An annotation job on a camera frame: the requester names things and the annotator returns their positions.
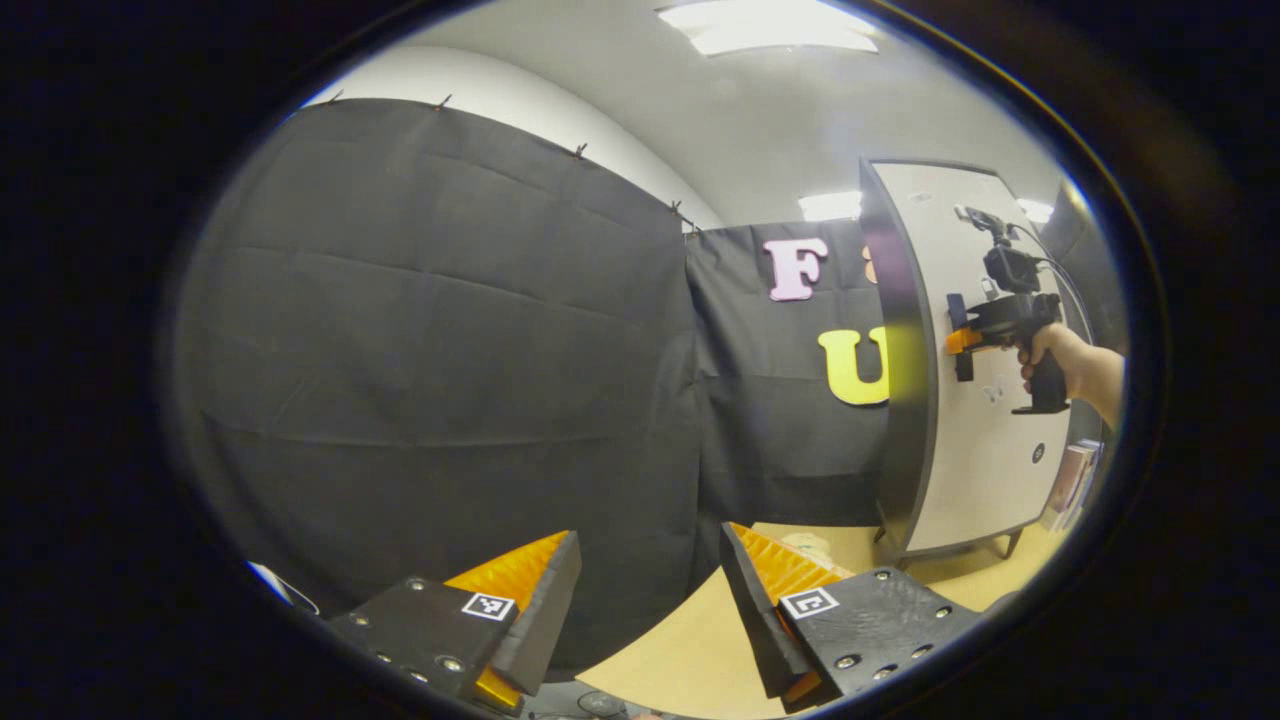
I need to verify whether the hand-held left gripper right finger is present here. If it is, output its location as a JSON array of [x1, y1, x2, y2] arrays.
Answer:
[[720, 522, 986, 713]]

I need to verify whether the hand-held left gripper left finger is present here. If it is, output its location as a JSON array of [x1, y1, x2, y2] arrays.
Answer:
[[330, 530, 583, 713]]

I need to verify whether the dark grey cabinet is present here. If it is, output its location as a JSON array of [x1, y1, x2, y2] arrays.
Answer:
[[858, 155, 1076, 566]]

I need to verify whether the light grey cabinet door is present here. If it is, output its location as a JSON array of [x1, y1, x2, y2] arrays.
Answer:
[[875, 162, 1071, 553]]

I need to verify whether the blue-grey book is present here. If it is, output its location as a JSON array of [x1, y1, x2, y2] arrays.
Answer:
[[1065, 440, 1104, 531]]

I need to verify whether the black backdrop cloth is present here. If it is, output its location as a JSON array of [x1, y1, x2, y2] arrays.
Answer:
[[165, 97, 1126, 681]]

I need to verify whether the large ceiling light panel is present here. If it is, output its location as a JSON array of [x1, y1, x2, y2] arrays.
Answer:
[[657, 0, 881, 56]]

